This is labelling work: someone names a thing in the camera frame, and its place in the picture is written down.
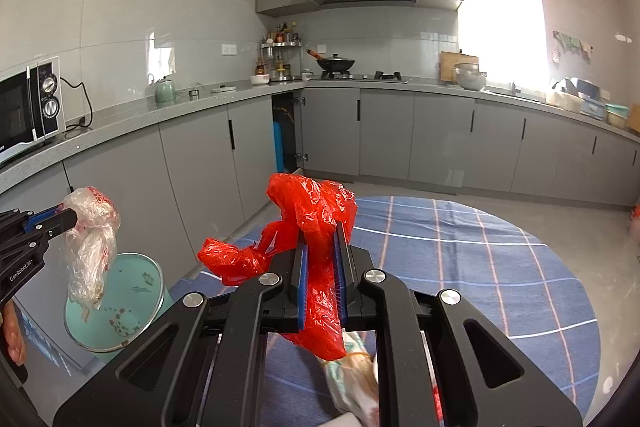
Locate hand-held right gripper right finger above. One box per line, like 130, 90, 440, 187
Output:
332, 221, 583, 427

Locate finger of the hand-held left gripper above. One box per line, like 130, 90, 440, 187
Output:
0, 204, 67, 234
0, 210, 80, 259

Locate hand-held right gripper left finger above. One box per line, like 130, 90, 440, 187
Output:
52, 228, 311, 427

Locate clear red-printed plastic bag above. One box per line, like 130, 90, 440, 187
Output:
62, 186, 122, 324

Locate red plastic bag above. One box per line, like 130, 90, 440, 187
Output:
197, 173, 359, 362

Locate clear wrapper with rubber band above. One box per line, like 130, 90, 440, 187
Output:
321, 331, 382, 427

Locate teal trash bin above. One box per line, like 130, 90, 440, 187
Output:
64, 252, 176, 355

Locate person's left hand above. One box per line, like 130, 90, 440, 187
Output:
1, 305, 27, 366

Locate black and white microwave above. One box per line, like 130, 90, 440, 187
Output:
0, 56, 67, 166

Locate blue plaid cloth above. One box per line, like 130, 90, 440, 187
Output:
165, 194, 601, 427

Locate grey base cabinets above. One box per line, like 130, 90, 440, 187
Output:
0, 84, 640, 375

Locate green ceramic teapot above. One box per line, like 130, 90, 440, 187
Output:
154, 76, 176, 104

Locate gas stove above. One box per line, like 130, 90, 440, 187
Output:
320, 70, 408, 84

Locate black wok with lid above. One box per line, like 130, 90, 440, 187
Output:
306, 49, 357, 74

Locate metal basin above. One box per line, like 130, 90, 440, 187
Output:
452, 63, 488, 91

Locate metal spice rack with bottles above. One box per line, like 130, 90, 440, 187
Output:
259, 21, 305, 82

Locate wooden cutting board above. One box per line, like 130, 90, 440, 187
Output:
440, 51, 479, 84

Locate white storage box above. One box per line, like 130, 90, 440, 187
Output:
546, 90, 583, 113

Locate bright window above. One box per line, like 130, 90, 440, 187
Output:
459, 0, 556, 90

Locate pale blue container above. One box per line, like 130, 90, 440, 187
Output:
580, 99, 609, 120

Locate teal lidded container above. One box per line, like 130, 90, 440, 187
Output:
605, 103, 630, 130

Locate black power cable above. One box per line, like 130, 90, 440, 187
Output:
60, 77, 94, 130

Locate hanging wall cloth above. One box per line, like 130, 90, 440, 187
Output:
552, 30, 595, 60

